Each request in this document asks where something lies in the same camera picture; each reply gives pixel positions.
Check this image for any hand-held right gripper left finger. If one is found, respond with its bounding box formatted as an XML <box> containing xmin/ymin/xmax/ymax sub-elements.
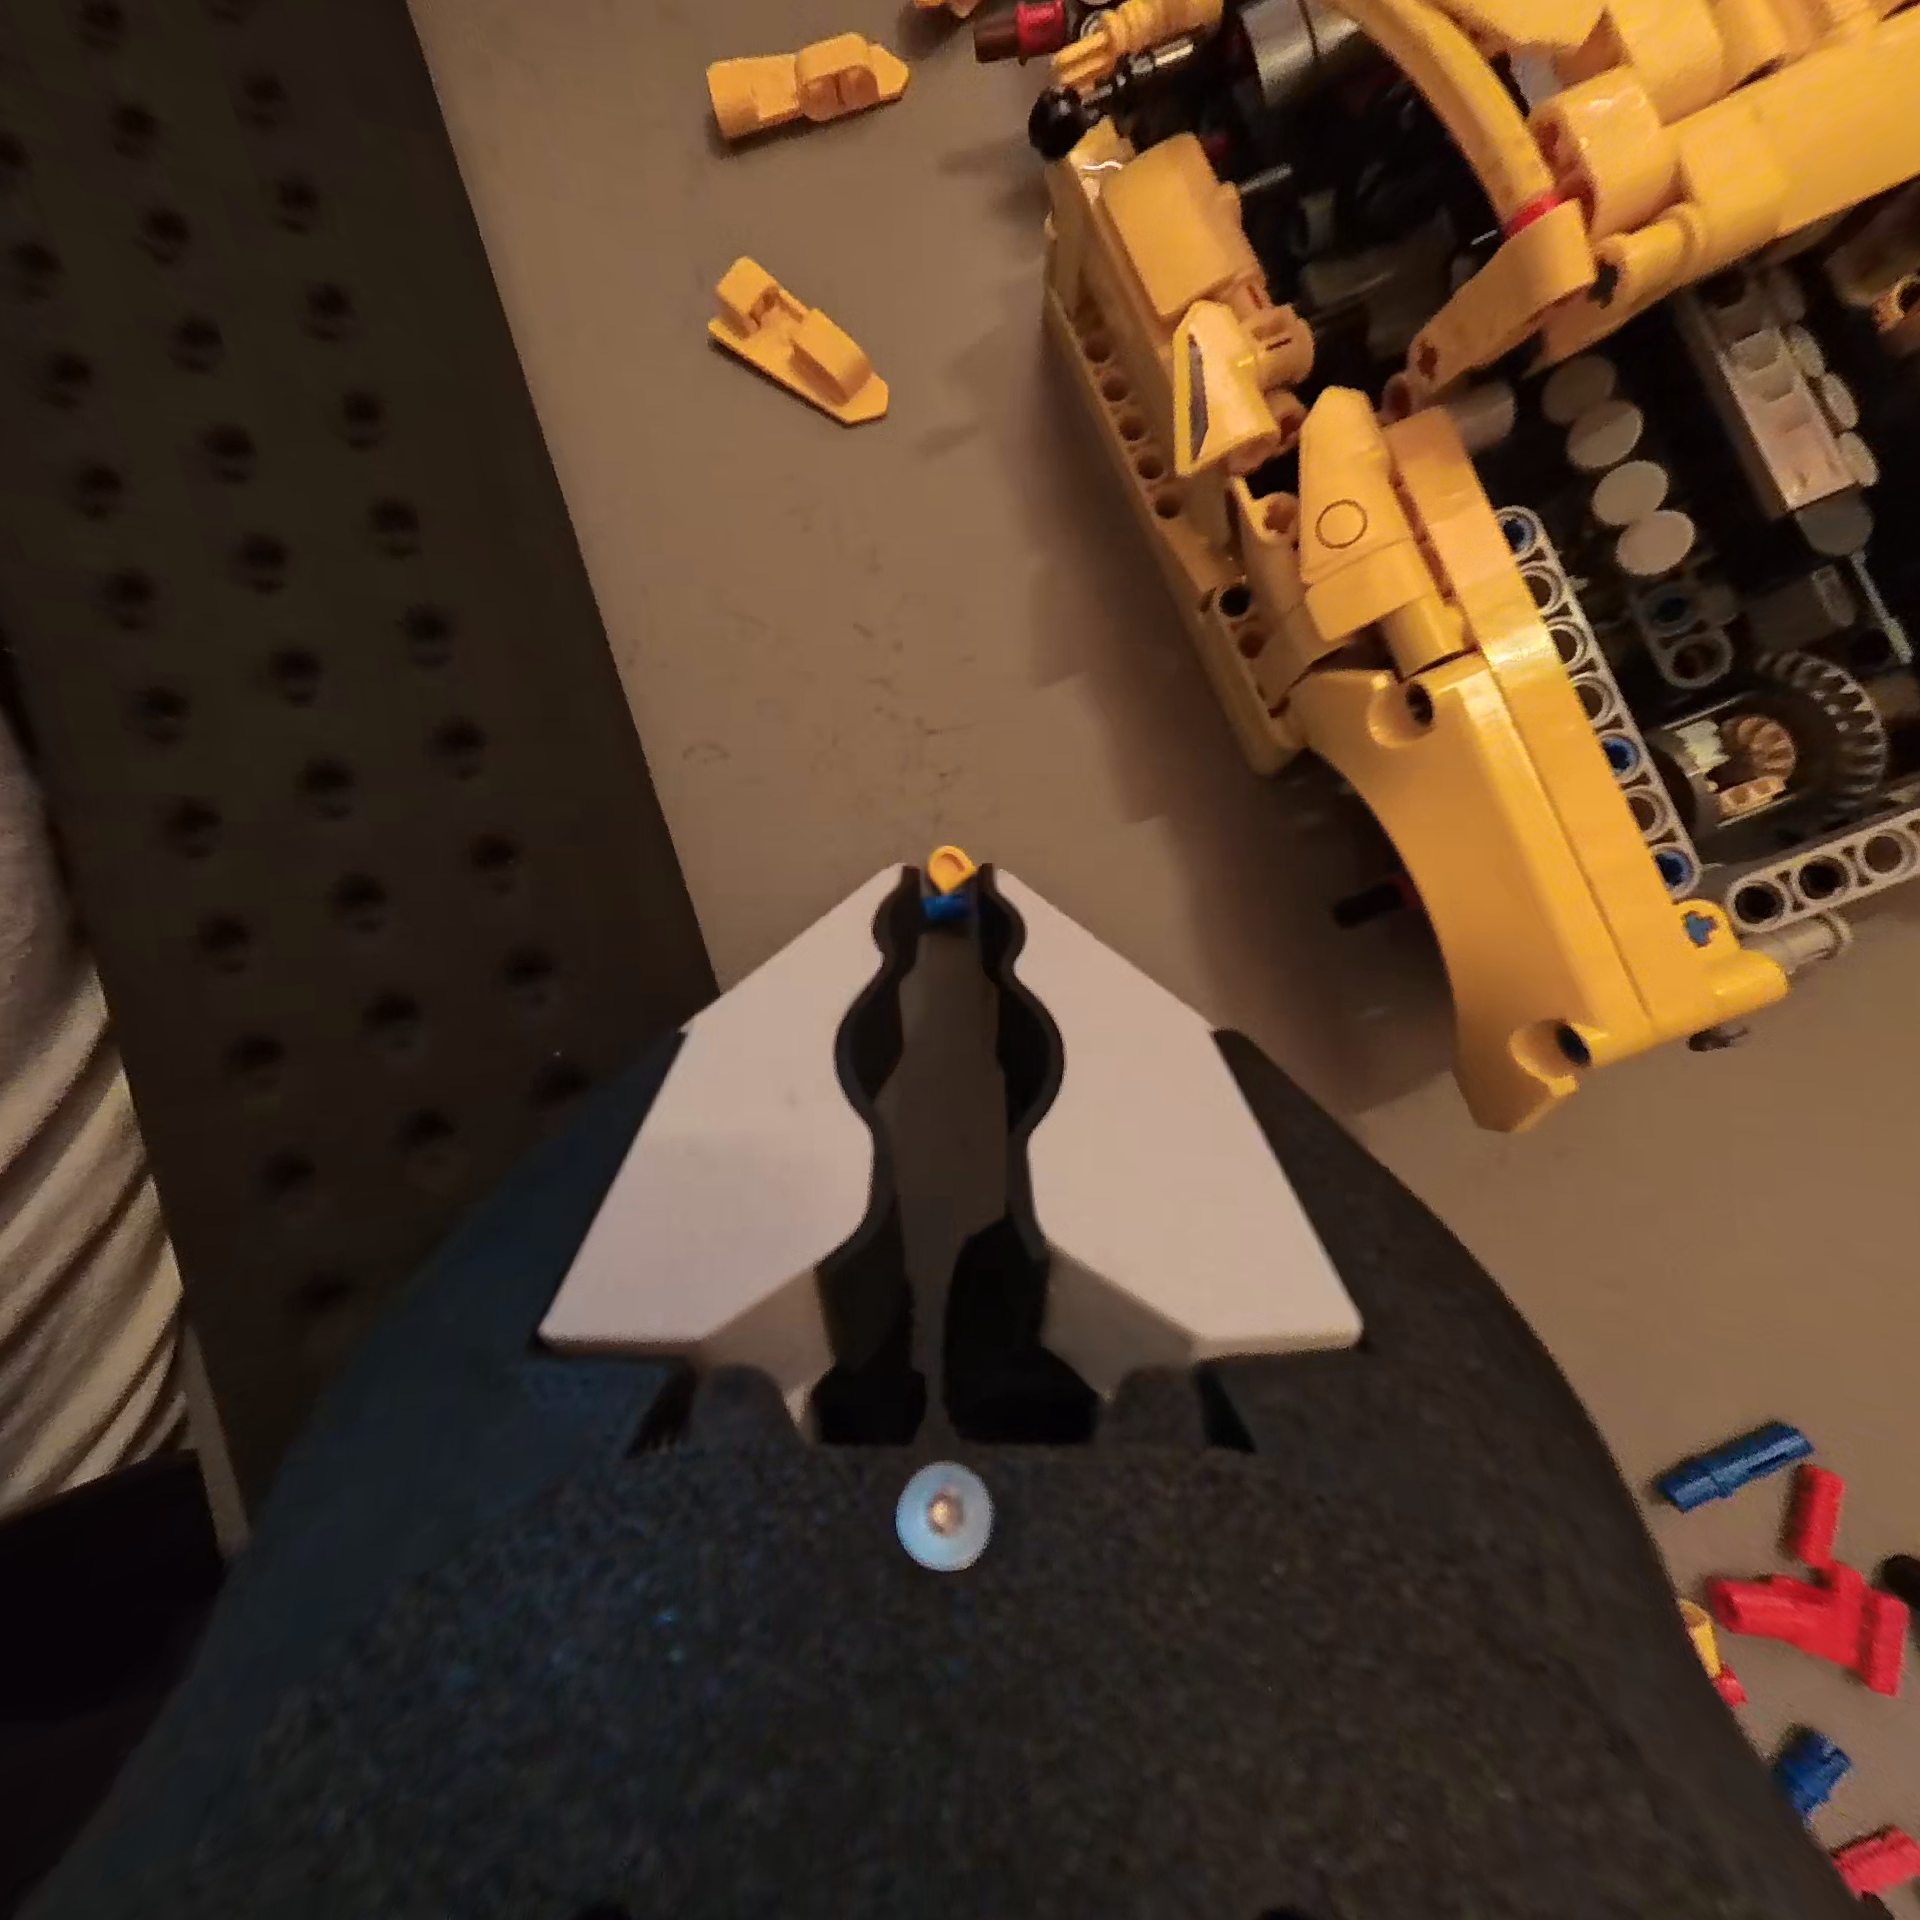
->
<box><xmin>538</xmin><ymin>861</ymin><xmax>922</xmax><ymax>1425</ymax></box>

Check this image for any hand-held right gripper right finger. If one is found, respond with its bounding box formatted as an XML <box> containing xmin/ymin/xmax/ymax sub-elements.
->
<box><xmin>979</xmin><ymin>867</ymin><xmax>1367</xmax><ymax>1407</ymax></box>

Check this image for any yellow toy brick car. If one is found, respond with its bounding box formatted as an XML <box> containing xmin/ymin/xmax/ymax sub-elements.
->
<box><xmin>1027</xmin><ymin>0</ymin><xmax>1920</xmax><ymax>1134</ymax></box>

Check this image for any grey desk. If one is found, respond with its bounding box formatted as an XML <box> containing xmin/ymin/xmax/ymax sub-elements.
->
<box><xmin>405</xmin><ymin>0</ymin><xmax>1920</xmax><ymax>1876</ymax></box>

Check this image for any person's white shirt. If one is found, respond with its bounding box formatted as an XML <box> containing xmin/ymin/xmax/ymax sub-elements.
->
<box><xmin>0</xmin><ymin>703</ymin><xmax>189</xmax><ymax>1518</ymax></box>

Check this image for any large pile of coloured pins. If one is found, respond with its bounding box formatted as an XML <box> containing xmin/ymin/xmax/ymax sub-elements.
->
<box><xmin>1658</xmin><ymin>1416</ymin><xmax>1920</xmax><ymax>1905</ymax></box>

